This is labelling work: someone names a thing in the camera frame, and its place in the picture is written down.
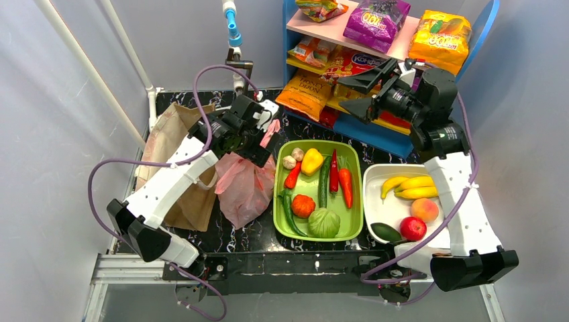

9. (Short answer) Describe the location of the red candy bag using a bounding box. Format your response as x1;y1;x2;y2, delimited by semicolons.
320;48;386;85

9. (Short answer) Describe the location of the pink plastic grocery bag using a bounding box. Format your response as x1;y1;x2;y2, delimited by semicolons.
214;118;282;231

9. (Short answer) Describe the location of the orange honey dijon bag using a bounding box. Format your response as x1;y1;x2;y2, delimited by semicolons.
275;70;332;121

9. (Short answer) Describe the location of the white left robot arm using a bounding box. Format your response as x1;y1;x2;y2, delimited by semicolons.
107;95;279;268

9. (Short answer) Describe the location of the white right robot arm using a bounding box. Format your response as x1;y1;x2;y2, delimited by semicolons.
339;58;519;292

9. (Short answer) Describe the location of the red snack bag lower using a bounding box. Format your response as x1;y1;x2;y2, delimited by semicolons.
379;111;411;129

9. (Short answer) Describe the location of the gold snack bag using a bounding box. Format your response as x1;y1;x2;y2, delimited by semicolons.
333;84;368;101

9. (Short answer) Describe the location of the red snack bag bottom shelf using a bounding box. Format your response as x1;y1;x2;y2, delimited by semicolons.
318;106;341;129

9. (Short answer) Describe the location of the orange striped snack bag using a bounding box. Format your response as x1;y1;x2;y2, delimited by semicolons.
287;36;337;68

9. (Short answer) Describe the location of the purple snack bag top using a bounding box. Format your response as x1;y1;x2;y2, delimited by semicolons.
343;0;411;53

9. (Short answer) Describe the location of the yellow snack bag top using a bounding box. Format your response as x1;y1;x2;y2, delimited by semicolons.
408;10;472;75

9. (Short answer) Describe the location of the colourful snack bag top left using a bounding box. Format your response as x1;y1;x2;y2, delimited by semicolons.
295;0;349;23

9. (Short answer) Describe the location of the brown paper bag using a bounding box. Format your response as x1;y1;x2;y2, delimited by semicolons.
142;103;217;231

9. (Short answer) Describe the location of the blue wooden shelf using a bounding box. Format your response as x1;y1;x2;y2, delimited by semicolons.
282;1;500;158

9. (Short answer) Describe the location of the white garlic bulb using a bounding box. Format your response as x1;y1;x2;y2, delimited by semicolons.
282;156;297;170
291;148;305;162

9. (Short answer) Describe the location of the orange carrot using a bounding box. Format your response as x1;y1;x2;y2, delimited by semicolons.
338;156;354;209

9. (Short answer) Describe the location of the red chili pepper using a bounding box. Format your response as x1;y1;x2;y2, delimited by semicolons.
329;149;339;194

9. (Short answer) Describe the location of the small red orange pepper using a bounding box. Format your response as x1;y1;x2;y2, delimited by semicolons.
284;162;302;189

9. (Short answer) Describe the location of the yellow bell pepper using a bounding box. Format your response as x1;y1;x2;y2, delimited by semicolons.
301;148;324;176

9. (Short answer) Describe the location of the green cucumber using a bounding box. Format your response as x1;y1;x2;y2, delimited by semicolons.
317;156;331;208

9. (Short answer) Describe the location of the dark green chili pepper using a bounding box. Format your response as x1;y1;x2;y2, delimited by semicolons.
278;190;307;237

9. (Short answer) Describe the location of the yellow banana bunch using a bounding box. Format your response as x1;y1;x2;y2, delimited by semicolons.
380;176;438;200

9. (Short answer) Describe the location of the orange bumpy fruit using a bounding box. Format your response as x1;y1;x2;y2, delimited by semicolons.
291;195;316;219

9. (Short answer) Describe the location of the white plastic tray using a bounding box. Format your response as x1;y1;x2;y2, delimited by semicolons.
362;163;488;251

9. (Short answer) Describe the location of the peach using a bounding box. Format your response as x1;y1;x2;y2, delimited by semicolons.
410;198;439;223

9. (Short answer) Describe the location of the green plastic tray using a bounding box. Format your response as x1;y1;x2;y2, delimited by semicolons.
273;140;364;242

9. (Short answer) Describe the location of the green cabbage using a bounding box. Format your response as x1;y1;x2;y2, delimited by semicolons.
308;208;341;238

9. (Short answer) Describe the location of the green avocado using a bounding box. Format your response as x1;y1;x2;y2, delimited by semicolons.
370;223;403;242

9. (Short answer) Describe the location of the red apple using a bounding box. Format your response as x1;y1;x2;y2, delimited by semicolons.
399;217;427;242

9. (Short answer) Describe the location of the white diagonal pipe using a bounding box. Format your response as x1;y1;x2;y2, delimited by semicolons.
34;0;146;149

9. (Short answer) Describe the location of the white pipe camera stand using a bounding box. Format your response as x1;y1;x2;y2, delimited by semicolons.
222;0;254;78

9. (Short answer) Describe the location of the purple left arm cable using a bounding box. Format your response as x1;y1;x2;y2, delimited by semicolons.
87;64;263;322

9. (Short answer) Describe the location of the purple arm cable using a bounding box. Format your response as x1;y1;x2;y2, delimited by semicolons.
359;62;481;307
87;64;263;322

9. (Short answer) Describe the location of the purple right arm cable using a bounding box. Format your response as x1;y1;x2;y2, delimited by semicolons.
359;62;481;307

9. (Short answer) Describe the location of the aluminium base frame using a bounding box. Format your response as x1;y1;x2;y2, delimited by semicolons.
83;251;506;322

